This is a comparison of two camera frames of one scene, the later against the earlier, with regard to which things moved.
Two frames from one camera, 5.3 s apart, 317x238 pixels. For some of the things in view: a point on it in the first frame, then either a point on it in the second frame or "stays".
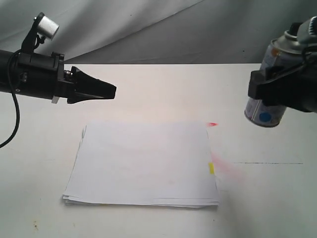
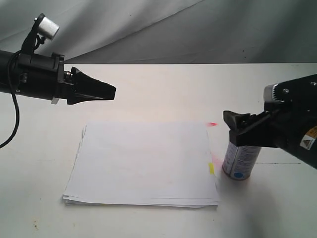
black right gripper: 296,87 → 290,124
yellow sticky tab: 212,168 stays
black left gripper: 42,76 stays
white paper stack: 154,164 stays
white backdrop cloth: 154,31 stays
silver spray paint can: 282,52 → 238,161
